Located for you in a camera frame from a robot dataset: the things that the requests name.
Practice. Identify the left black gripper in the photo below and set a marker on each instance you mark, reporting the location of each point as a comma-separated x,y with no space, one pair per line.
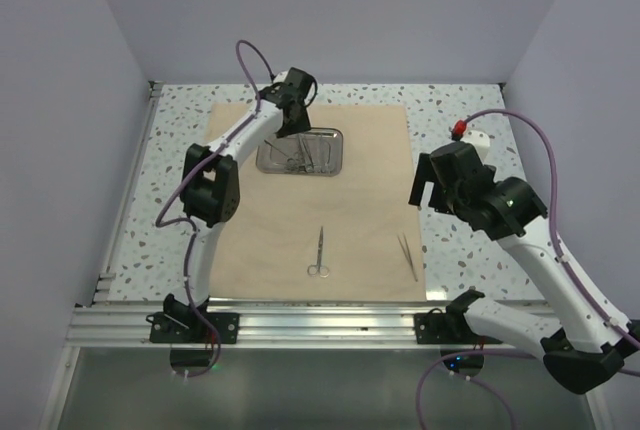
301,125

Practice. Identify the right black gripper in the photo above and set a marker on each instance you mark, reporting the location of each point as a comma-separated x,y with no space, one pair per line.
426,172

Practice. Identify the steel instrument tray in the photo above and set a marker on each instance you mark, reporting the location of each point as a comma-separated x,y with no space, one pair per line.
327,146

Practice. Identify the steel pointed tweezers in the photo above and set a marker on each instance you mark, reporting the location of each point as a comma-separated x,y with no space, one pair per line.
307,147

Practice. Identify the steel ring-handled forceps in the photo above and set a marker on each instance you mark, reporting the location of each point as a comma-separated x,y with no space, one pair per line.
288,155

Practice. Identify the steel scalpel handle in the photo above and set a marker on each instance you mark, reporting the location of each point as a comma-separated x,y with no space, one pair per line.
403,242

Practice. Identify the steel ring-handled scissors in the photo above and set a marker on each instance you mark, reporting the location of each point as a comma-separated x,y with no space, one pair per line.
318,268

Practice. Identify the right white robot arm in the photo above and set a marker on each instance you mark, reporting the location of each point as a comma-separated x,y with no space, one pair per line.
588,339

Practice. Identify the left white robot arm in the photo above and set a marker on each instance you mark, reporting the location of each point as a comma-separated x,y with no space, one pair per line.
210,195

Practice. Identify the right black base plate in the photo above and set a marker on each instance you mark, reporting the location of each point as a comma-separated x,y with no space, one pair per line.
447,325

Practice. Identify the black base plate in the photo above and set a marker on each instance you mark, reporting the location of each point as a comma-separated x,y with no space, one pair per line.
447,325
178,323

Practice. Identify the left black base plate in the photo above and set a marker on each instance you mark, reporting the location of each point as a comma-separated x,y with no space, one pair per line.
178,323

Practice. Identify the aluminium mounting rail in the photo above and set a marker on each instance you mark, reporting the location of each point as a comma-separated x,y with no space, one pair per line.
263,325

